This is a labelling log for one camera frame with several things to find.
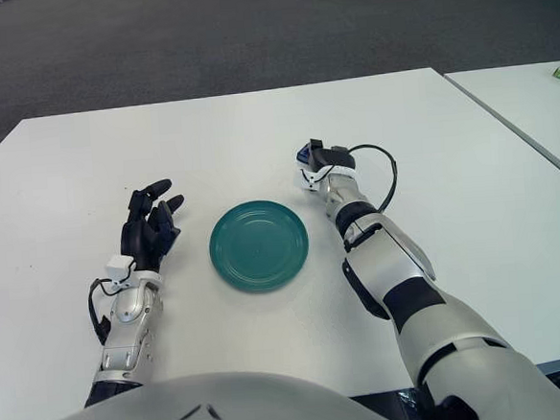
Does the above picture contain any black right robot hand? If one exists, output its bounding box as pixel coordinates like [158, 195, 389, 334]
[302, 136, 356, 175]

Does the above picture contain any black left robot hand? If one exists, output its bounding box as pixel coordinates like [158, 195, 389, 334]
[116, 177, 191, 276]

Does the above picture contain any green round plate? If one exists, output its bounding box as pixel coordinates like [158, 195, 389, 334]
[205, 197, 314, 298]

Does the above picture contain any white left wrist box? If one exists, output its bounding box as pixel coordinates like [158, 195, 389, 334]
[105, 254, 140, 287]

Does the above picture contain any white neighbouring table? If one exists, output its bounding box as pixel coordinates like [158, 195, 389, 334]
[442, 58, 560, 194]

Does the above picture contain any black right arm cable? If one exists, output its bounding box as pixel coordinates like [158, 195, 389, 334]
[346, 141, 402, 216]

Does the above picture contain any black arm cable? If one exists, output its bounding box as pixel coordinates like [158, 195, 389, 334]
[346, 141, 402, 216]
[86, 276, 127, 347]

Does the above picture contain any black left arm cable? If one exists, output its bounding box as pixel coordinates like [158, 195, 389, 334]
[86, 276, 127, 347]

